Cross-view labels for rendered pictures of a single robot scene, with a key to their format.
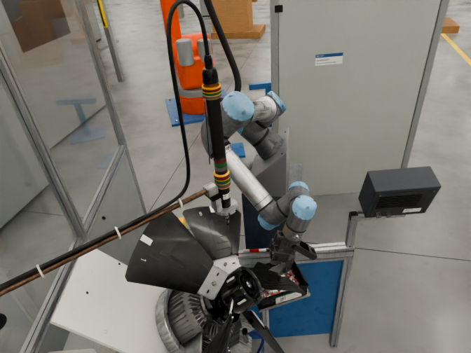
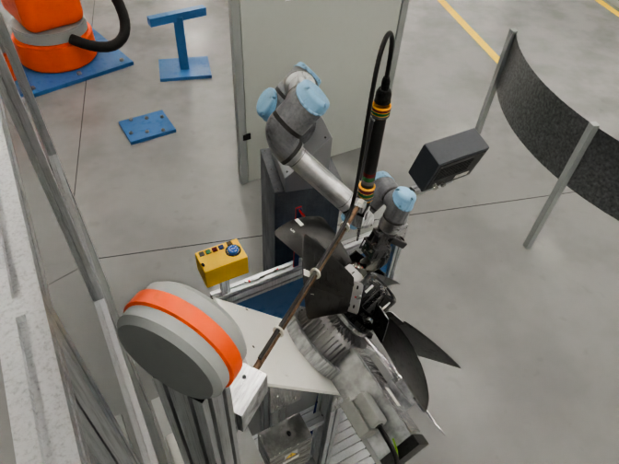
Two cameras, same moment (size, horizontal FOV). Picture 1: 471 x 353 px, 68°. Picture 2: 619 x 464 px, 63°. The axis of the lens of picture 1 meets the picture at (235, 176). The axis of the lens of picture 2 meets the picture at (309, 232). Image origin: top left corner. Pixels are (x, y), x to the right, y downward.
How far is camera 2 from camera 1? 0.76 m
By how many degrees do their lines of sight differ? 27
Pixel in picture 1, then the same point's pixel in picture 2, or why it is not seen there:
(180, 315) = (325, 339)
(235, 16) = not seen: outside the picture
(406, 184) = (461, 151)
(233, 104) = (313, 98)
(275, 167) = (319, 154)
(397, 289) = (413, 255)
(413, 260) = (418, 220)
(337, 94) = (312, 37)
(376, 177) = (435, 149)
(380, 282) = not seen: hidden behind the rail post
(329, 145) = not seen: hidden behind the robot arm
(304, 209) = (409, 201)
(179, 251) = (331, 275)
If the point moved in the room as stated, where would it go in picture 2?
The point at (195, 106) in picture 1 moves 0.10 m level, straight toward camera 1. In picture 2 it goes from (58, 60) to (62, 65)
